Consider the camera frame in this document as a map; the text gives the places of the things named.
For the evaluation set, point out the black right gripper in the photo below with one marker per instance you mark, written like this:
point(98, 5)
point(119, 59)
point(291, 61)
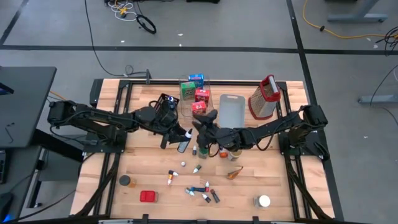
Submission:
point(210, 135)

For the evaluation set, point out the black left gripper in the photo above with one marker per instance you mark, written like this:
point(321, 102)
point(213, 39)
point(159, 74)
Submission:
point(164, 119)

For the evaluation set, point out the black-tipped food colouring bottle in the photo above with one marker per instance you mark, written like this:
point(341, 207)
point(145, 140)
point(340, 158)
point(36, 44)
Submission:
point(183, 146)

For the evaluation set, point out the small black food colouring bottle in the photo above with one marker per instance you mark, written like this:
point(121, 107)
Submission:
point(171, 172)
point(188, 191)
point(194, 151)
point(207, 199)

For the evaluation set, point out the green-lidded spice jar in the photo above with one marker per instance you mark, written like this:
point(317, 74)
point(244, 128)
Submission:
point(203, 154)

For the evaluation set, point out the green mini cereal box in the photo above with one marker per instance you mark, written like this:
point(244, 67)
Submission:
point(188, 91)

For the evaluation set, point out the small green food colouring bottle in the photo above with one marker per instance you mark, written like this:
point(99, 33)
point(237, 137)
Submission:
point(198, 168)

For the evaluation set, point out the orange-tipped food colouring bottle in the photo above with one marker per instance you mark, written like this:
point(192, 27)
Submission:
point(223, 153)

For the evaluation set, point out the blue mini cereal box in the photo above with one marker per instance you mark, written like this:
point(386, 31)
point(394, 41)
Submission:
point(196, 79)

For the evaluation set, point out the small orange food colouring bottle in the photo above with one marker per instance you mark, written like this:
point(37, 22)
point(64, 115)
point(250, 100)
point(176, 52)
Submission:
point(170, 179)

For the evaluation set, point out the furikake seasoning glass jar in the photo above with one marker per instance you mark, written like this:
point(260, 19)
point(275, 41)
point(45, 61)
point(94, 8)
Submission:
point(235, 155)

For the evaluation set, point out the blue icing gel tube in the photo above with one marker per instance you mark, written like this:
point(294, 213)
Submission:
point(199, 189)

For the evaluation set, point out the small red food colouring bottle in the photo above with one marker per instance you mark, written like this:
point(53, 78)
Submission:
point(206, 186)

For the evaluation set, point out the taco seasoning mix packet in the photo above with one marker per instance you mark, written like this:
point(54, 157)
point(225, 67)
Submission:
point(233, 175)

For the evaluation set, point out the dark red icing gel tube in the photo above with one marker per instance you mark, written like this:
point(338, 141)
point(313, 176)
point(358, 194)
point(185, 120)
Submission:
point(215, 196)

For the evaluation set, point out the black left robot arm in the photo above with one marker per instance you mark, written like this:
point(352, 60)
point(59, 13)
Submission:
point(93, 115)

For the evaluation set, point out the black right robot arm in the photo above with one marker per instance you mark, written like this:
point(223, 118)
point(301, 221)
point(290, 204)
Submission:
point(273, 124)

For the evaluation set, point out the clear plastic bin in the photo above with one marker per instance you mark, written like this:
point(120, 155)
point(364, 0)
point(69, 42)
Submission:
point(186, 105)

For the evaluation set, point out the red-lidded clear container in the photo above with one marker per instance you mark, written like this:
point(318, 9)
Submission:
point(147, 196)

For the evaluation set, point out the black-lidded amber jar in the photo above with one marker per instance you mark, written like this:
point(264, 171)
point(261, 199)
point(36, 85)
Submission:
point(125, 180)

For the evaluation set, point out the white-lidded glass jar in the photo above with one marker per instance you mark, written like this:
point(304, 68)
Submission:
point(264, 201)

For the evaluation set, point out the black desk top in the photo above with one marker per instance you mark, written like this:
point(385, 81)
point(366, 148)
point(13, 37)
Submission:
point(28, 102)

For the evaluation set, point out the black allen key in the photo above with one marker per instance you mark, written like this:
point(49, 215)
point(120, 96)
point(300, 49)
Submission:
point(9, 135)

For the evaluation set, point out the grey metal desk foot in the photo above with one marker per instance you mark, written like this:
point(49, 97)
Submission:
point(379, 99)
point(357, 17)

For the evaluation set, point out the black keyboard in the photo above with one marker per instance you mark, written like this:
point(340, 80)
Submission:
point(3, 168)

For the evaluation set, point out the dark computer screen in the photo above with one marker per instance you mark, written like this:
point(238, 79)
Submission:
point(4, 88)

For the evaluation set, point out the black aluminium table frame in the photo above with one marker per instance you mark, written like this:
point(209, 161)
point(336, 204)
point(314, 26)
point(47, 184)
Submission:
point(140, 82)

